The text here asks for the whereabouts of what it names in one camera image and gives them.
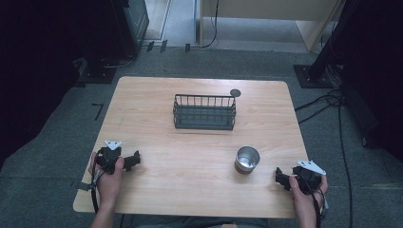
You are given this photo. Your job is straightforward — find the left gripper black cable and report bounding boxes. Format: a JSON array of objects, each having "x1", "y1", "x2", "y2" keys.
[{"x1": 89, "y1": 164, "x2": 104, "y2": 215}]

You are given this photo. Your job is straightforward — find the black stand with base plate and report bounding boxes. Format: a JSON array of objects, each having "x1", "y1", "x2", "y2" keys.
[{"x1": 293, "y1": 0, "x2": 365, "y2": 89}]

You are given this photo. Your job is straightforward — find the black tape corner mark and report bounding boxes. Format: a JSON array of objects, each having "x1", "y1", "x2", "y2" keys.
[{"x1": 91, "y1": 103, "x2": 105, "y2": 122}]

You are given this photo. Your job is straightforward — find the black floor base plate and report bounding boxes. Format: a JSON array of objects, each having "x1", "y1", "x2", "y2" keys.
[{"x1": 75, "y1": 56, "x2": 119, "y2": 87}]

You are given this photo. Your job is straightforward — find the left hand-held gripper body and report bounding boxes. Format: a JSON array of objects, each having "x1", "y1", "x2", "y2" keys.
[{"x1": 94, "y1": 140, "x2": 124, "y2": 176}]

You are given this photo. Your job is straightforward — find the person's left hand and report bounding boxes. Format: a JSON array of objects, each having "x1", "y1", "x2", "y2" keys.
[{"x1": 87, "y1": 151, "x2": 125, "y2": 206}]

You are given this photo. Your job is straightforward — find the black wire basket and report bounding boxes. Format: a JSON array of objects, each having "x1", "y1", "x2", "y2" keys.
[{"x1": 172, "y1": 93, "x2": 238, "y2": 131}]

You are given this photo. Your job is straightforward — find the dark curtain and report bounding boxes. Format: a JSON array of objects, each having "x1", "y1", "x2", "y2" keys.
[
  {"x1": 329, "y1": 0, "x2": 403, "y2": 162},
  {"x1": 0, "y1": 0, "x2": 115, "y2": 169}
]

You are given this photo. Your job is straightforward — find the light wooden desk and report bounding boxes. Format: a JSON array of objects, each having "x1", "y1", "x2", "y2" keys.
[{"x1": 199, "y1": 0, "x2": 346, "y2": 53}]

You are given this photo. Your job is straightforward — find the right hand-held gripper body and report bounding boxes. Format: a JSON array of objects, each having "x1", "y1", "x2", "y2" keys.
[{"x1": 289, "y1": 160, "x2": 327, "y2": 196}]

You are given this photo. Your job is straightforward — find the grey tape strip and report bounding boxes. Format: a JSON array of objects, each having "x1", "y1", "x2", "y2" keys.
[{"x1": 73, "y1": 180, "x2": 95, "y2": 192}]

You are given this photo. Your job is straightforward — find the metal cup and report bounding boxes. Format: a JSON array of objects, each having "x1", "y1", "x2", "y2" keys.
[{"x1": 234, "y1": 144, "x2": 261, "y2": 175}]

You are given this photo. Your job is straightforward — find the black hanging cable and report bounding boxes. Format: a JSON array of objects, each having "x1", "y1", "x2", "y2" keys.
[{"x1": 199, "y1": 0, "x2": 221, "y2": 49}]

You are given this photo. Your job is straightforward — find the person's right hand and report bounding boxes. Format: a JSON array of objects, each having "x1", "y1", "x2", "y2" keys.
[{"x1": 288, "y1": 174, "x2": 329, "y2": 220}]

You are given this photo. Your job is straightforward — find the black floor cables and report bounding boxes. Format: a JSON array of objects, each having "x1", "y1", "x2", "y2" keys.
[{"x1": 294, "y1": 88, "x2": 355, "y2": 228}]

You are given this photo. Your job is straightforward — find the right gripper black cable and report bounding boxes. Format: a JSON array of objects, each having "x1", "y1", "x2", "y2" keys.
[{"x1": 298, "y1": 175, "x2": 328, "y2": 228}]

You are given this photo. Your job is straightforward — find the black cabinet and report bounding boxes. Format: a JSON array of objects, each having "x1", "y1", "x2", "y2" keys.
[{"x1": 85, "y1": 0, "x2": 150, "y2": 65}]

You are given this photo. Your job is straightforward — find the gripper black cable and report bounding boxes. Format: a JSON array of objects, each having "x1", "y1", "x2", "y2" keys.
[
  {"x1": 298, "y1": 175, "x2": 328, "y2": 228},
  {"x1": 89, "y1": 164, "x2": 104, "y2": 215}
]

